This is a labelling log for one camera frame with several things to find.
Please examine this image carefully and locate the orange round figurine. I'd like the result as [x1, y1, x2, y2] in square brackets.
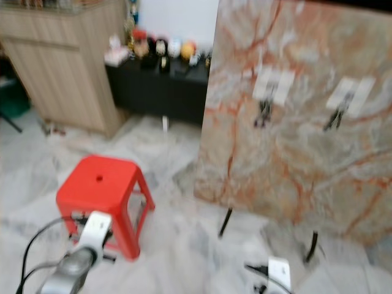
[180, 39, 198, 61]

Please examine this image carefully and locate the white adhesive hook plate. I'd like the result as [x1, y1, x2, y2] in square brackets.
[252, 67, 298, 107]
[325, 76, 376, 118]

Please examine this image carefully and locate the pink tissue box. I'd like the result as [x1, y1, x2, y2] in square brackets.
[104, 45, 130, 67]

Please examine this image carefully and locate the marble pattern board on legs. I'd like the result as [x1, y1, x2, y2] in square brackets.
[192, 0, 392, 264]

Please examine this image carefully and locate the green plastic bin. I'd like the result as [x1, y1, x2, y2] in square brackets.
[0, 79, 32, 119]

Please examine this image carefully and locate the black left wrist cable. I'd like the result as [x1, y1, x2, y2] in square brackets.
[17, 215, 75, 294]

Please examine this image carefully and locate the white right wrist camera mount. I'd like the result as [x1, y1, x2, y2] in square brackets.
[267, 257, 292, 294]

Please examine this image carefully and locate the red-lidded jar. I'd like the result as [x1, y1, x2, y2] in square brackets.
[130, 29, 149, 59]

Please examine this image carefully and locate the black low sideboard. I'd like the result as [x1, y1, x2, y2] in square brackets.
[105, 57, 213, 131]

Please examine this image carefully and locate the blue gold trophy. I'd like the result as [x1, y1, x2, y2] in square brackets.
[128, 0, 141, 29]

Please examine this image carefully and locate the red plastic stool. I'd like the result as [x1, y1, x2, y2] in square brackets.
[55, 154, 156, 262]

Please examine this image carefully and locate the light wood cabinet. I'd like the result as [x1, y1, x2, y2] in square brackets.
[0, 0, 136, 138]

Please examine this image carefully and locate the black-haired figurine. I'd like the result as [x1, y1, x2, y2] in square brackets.
[154, 37, 172, 59]

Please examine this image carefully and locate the small red floor toy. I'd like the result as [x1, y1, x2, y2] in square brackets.
[43, 124, 66, 136]

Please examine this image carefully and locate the black box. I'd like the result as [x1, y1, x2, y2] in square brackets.
[140, 55, 157, 70]

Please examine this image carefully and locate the white round figurine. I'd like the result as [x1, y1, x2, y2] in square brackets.
[168, 37, 183, 59]

